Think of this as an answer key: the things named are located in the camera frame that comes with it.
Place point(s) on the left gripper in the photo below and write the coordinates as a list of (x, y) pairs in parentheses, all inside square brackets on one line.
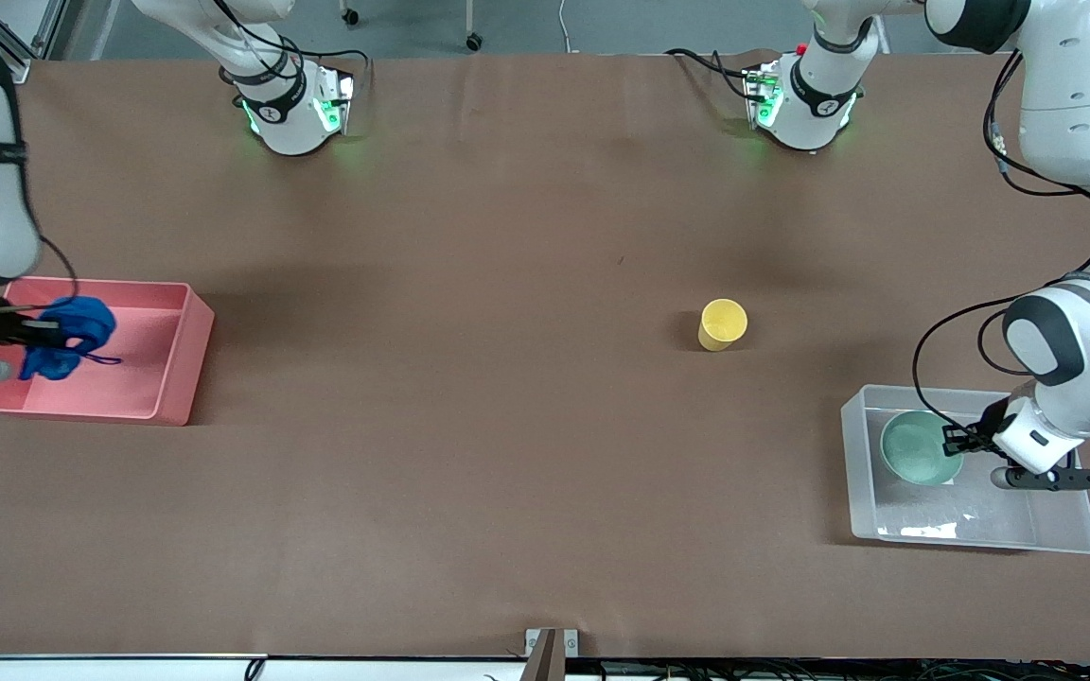
[(983, 430)]

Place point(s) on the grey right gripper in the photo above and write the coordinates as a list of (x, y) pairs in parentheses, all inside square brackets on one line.
[(4, 330)]

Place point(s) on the blue cloth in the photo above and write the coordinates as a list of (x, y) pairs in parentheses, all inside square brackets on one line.
[(81, 322)]

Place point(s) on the mint green bowl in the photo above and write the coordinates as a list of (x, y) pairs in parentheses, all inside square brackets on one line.
[(909, 449)]

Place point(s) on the yellow plastic cup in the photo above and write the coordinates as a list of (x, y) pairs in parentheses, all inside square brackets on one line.
[(721, 326)]

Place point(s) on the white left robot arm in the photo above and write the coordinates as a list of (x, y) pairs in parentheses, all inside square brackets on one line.
[(1075, 95)]

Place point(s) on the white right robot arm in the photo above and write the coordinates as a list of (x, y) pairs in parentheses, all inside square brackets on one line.
[(290, 123)]

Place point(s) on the clear plastic storage box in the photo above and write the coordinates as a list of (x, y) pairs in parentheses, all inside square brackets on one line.
[(1056, 530)]

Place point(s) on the pink plastic bin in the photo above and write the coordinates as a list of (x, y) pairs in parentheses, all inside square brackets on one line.
[(148, 378)]

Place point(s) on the brown table cover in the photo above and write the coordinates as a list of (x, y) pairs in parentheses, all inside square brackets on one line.
[(507, 426)]

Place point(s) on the aluminium frame post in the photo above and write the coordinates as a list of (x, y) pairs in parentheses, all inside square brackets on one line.
[(34, 38)]

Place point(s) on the white table edge rail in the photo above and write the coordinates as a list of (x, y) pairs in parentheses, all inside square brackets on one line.
[(81, 669)]

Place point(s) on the metal table edge bracket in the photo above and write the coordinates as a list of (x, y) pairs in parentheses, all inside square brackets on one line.
[(550, 653)]

